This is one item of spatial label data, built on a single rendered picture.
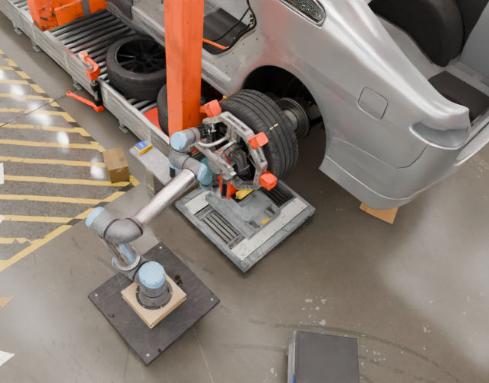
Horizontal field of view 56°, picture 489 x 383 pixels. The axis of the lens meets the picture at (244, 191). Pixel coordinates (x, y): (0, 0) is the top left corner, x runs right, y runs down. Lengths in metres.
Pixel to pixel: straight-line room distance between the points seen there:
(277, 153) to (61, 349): 1.89
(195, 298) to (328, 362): 0.91
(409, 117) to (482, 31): 1.79
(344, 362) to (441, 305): 1.12
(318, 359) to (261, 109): 1.56
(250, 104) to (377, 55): 0.81
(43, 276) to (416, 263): 2.83
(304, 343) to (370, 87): 1.57
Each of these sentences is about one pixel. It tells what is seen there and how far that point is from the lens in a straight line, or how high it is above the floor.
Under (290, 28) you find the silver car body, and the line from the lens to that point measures 2.85.
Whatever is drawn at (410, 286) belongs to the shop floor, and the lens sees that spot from 3.82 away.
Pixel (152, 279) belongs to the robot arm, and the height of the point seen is 0.63.
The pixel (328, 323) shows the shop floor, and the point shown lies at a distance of 3.46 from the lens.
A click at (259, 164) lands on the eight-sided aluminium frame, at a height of 0.98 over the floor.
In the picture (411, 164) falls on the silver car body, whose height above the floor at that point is 1.24.
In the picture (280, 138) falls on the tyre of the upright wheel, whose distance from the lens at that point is 2.86.
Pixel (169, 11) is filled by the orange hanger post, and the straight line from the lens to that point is 2.75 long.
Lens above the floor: 3.10
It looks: 52 degrees down
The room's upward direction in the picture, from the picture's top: 10 degrees clockwise
